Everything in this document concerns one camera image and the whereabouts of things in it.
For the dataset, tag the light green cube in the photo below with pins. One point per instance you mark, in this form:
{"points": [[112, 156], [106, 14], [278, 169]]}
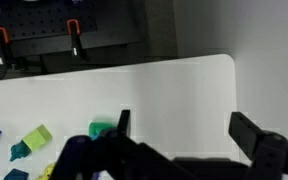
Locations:
{"points": [[37, 137]]}

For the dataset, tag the dark teal small block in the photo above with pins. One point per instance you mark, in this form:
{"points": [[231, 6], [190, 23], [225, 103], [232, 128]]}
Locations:
{"points": [[18, 152]]}

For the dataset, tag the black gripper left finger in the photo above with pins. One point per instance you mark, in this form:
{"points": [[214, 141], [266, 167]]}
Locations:
{"points": [[117, 156]]}

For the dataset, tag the black pegboard table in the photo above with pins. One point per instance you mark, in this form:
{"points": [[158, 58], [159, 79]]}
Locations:
{"points": [[47, 23]]}

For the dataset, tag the green translucent plastic bowl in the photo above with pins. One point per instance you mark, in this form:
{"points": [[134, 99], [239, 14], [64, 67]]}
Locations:
{"points": [[99, 128]]}

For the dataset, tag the purple ball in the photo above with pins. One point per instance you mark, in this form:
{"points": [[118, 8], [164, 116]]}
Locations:
{"points": [[95, 176]]}

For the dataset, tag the yellow toy animal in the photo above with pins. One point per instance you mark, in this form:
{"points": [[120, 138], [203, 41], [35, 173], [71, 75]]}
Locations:
{"points": [[48, 172]]}

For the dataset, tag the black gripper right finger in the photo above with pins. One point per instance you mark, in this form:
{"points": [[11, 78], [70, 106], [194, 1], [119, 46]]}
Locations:
{"points": [[270, 150]]}

